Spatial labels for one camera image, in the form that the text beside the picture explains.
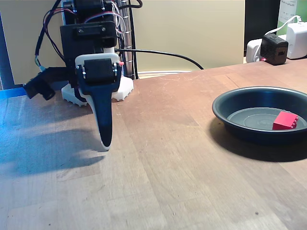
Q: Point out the red lego block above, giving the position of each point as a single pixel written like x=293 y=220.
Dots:
x=283 y=121

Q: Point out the dark round bin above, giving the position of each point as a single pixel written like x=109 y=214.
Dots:
x=239 y=103

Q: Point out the small white power plug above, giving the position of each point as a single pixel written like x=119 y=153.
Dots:
x=251 y=51

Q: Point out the black panel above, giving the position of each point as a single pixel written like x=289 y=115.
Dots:
x=261 y=19

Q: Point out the black cube power adapter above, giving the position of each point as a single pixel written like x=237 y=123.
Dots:
x=273 y=48

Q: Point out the large white power adapter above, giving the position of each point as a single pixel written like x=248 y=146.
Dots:
x=297 y=40

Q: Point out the green white box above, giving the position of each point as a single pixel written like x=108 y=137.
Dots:
x=301 y=12

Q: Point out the black wrist camera blue board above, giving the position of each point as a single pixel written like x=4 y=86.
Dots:
x=40 y=83

